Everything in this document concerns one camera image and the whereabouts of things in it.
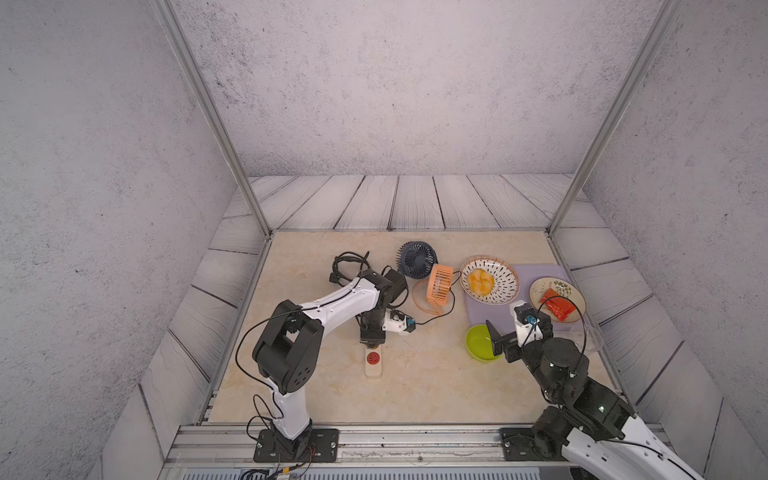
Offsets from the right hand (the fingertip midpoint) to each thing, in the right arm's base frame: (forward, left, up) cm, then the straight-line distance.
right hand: (509, 315), depth 72 cm
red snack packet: (+15, -24, -20) cm, 35 cm away
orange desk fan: (+14, +17, -13) cm, 25 cm away
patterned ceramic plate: (+26, -10, -22) cm, 35 cm away
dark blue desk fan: (+29, +21, -14) cm, 38 cm away
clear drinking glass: (+5, -32, -23) cm, 40 cm away
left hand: (+3, +34, -17) cm, 38 cm away
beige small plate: (+22, -29, -22) cm, 43 cm away
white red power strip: (-4, +34, -19) cm, 39 cm away
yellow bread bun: (+23, -1, -19) cm, 30 cm away
